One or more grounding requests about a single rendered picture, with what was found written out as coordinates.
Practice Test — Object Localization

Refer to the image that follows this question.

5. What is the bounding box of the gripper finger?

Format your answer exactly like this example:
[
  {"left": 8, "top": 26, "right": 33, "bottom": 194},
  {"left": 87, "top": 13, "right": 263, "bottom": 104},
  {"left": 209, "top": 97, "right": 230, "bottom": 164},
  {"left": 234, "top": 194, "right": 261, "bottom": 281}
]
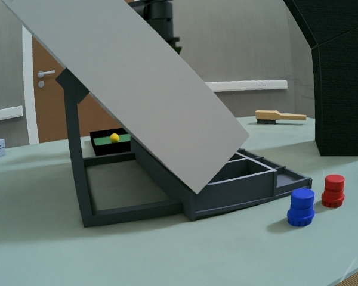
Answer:
[{"left": 172, "top": 47, "right": 181, "bottom": 54}]

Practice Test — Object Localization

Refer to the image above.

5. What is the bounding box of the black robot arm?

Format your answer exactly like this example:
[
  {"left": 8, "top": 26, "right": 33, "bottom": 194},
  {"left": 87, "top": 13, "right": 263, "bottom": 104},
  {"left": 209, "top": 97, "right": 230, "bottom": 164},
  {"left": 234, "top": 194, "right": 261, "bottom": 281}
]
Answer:
[{"left": 128, "top": 0, "right": 172, "bottom": 38}]

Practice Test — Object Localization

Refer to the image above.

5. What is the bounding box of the red plug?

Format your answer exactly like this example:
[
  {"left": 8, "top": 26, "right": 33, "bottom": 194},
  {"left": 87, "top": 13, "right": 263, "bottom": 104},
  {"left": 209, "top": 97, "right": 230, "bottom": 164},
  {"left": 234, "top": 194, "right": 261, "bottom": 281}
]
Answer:
[{"left": 321, "top": 175, "right": 345, "bottom": 208}]

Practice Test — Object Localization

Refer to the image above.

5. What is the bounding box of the wooden-handled wire brush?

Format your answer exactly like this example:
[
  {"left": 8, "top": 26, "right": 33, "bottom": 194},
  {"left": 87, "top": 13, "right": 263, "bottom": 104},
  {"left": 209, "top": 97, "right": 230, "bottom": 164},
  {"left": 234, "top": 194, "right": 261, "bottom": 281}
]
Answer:
[{"left": 255, "top": 110, "right": 306, "bottom": 124}]

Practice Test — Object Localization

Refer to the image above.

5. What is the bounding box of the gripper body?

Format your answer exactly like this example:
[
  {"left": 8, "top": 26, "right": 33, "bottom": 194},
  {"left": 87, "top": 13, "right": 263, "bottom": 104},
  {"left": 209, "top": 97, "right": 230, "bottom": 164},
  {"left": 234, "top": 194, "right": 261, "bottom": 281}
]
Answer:
[{"left": 163, "top": 20, "right": 179, "bottom": 47}]

